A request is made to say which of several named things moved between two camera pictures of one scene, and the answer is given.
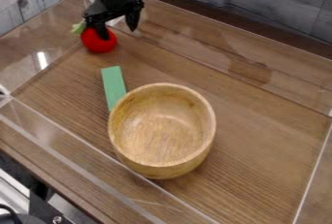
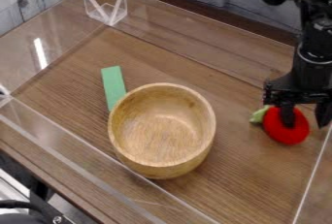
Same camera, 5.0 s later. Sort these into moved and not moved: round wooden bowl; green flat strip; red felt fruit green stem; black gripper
Moved: black gripper; red felt fruit green stem
Not moved: round wooden bowl; green flat strip
